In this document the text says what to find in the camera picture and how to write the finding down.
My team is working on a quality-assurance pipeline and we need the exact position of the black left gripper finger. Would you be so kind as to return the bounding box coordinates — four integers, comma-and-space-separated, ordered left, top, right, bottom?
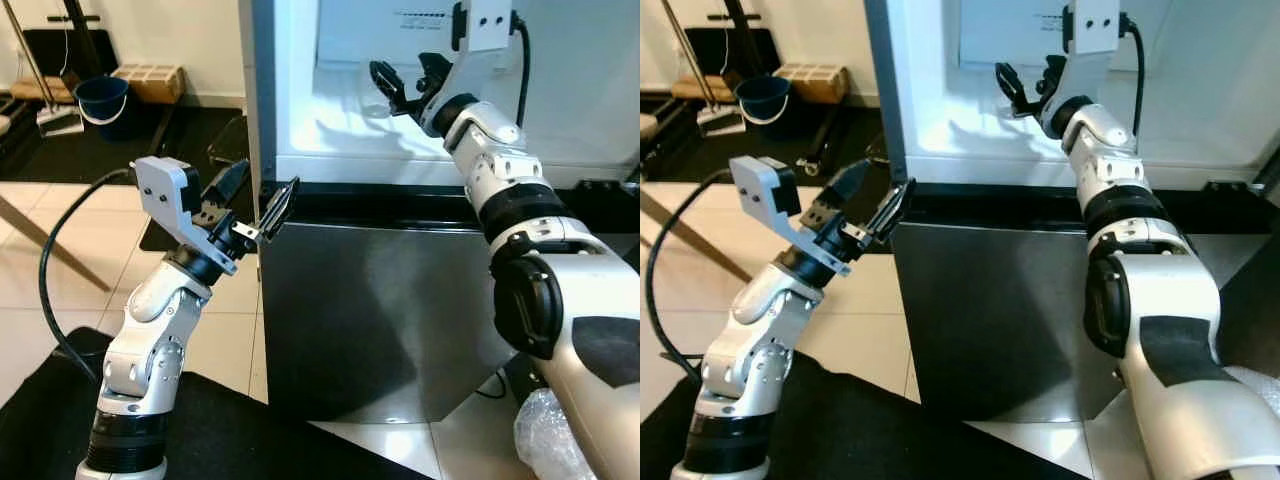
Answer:
205, 160, 251, 216
258, 180, 301, 241
812, 160, 871, 216
870, 180, 916, 244

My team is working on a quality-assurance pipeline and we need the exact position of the dark blue bucket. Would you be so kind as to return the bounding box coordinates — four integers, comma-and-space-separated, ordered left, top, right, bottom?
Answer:
735, 75, 793, 141
73, 75, 131, 141

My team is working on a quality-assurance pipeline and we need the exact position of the black floor mat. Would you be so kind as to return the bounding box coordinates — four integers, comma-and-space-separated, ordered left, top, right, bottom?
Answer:
640, 28, 891, 186
0, 28, 251, 186

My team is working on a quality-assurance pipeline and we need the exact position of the black metal stand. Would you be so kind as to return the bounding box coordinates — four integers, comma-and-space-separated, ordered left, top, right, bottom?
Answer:
50, 0, 101, 81
715, 0, 766, 86

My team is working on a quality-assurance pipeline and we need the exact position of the clear bubble wrap sheet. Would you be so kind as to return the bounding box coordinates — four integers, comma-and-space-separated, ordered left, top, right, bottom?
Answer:
1225, 365, 1280, 416
513, 388, 596, 480

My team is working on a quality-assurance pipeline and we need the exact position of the light grey right wrist camera mount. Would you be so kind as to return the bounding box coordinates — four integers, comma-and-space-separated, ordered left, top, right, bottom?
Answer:
1040, 0, 1123, 141
418, 0, 516, 138

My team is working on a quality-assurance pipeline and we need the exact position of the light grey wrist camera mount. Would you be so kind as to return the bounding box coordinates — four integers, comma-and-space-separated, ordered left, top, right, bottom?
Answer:
418, 0, 516, 138
1040, 0, 1123, 141
132, 156, 241, 276
728, 155, 853, 278

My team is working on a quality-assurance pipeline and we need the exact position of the light grey left wrist camera mount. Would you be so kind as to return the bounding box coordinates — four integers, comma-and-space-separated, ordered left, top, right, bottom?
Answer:
728, 155, 853, 278
132, 156, 241, 276

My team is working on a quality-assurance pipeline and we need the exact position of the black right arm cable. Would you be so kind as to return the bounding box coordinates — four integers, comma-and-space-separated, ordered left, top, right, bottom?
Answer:
1118, 10, 1146, 136
508, 10, 533, 129

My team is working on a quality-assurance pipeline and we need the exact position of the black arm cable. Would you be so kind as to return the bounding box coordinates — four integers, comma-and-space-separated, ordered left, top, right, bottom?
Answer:
1118, 10, 1146, 136
508, 10, 533, 129
38, 168, 136, 386
645, 168, 736, 381

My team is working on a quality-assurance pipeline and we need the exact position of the long handled floor mop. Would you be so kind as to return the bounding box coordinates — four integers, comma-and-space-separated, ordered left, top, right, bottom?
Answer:
0, 0, 86, 138
660, 0, 746, 138

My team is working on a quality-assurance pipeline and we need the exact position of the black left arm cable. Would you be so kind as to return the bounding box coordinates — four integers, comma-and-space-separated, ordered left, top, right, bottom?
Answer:
38, 168, 136, 386
645, 168, 736, 381

